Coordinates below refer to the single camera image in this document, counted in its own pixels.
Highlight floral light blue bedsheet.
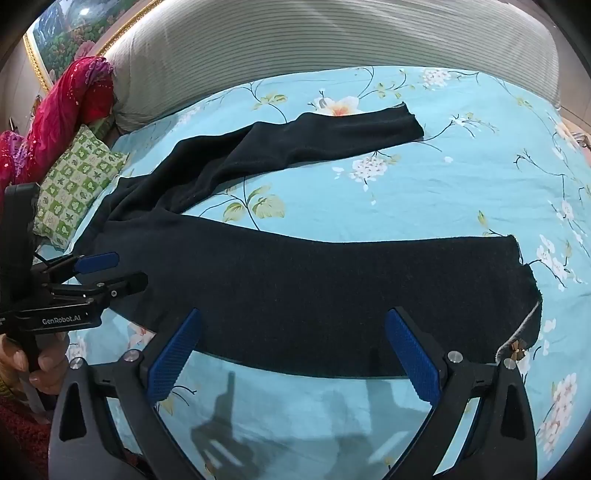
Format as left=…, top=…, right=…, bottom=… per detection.
left=60, top=65, right=591, bottom=480

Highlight person's left forearm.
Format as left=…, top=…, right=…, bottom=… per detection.
left=0, top=369, right=52, bottom=480

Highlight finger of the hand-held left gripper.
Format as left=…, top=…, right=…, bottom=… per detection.
left=48, top=272, right=148, bottom=301
left=34, top=252, right=120, bottom=282

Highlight pink sequined cloth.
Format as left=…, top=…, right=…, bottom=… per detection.
left=0, top=130, right=35, bottom=188

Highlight gold framed landscape painting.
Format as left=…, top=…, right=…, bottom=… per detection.
left=23, top=0, right=163, bottom=93

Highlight person's left hand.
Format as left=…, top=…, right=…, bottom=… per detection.
left=0, top=332, right=70, bottom=394

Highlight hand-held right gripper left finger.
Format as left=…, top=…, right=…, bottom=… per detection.
left=48, top=308, right=204, bottom=480

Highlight green checked pillow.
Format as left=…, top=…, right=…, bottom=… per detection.
left=33, top=124, right=130, bottom=250

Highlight black pants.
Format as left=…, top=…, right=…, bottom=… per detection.
left=74, top=102, right=543, bottom=379

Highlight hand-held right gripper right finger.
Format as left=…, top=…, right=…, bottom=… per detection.
left=385, top=307, right=539, bottom=480

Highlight grey striped headboard cushion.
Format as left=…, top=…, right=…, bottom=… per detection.
left=104, top=0, right=561, bottom=134

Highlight red sequined cloth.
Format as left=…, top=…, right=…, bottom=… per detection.
left=14, top=55, right=115, bottom=185

